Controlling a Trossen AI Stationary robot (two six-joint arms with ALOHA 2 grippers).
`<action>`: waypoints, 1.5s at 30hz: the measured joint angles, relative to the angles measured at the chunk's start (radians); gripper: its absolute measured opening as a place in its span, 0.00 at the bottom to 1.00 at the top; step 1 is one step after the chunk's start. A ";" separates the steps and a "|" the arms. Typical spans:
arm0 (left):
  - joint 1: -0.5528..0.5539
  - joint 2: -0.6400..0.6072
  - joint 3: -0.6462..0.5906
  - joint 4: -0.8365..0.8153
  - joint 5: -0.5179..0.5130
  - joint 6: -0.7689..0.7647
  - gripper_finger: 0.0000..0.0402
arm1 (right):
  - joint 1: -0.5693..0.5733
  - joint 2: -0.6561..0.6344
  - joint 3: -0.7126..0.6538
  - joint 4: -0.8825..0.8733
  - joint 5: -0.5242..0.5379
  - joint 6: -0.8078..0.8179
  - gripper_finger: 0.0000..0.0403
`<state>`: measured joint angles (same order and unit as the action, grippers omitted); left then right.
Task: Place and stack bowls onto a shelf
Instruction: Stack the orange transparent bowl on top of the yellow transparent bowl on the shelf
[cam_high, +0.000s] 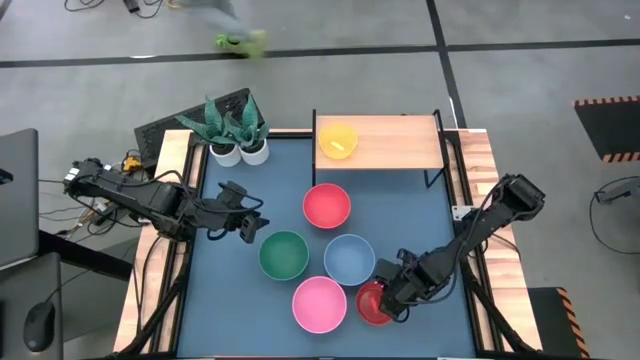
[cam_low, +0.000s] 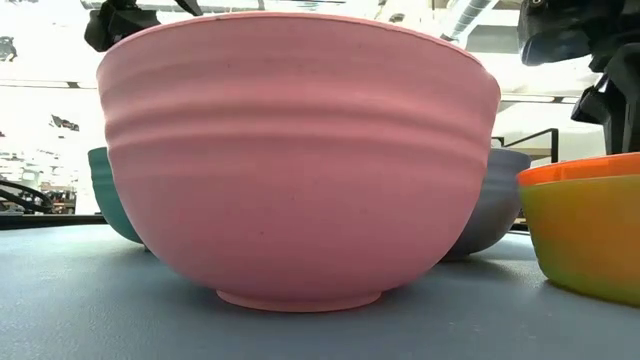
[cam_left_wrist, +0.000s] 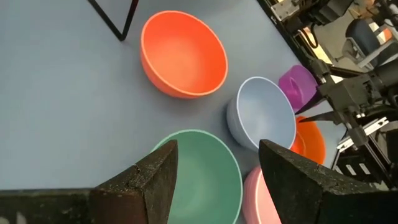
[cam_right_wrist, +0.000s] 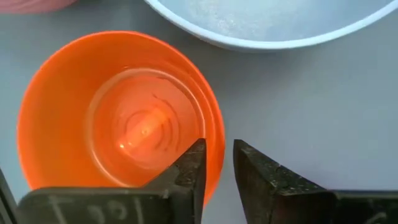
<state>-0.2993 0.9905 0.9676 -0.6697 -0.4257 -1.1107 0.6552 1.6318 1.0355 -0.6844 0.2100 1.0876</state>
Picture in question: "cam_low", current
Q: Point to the large teal green bowl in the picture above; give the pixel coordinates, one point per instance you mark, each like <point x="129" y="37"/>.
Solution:
<point x="107" y="200"/>

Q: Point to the large grey-blue bowl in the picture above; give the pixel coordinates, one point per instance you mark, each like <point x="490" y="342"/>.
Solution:
<point x="495" y="205"/>

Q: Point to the large pink ribbed bowl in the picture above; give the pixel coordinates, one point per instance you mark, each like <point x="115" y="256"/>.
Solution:
<point x="300" y="175"/>

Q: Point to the small green translucent bowl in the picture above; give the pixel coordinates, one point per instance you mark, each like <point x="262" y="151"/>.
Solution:
<point x="590" y="235"/>

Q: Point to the black background robot arm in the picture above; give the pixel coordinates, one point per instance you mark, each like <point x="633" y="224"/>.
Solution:
<point x="25" y="197"/>

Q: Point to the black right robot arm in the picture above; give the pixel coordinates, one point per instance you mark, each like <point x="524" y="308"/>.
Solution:
<point x="620" y="110"/>

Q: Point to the slanted silver ventilation duct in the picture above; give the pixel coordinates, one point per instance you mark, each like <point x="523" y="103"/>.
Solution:
<point x="467" y="17"/>

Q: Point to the wooden shelf with black frame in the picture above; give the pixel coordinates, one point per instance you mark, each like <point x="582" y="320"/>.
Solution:
<point x="554" y="145"/>

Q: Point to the black table edge rail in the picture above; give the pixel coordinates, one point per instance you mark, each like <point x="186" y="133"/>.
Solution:
<point x="50" y="221"/>

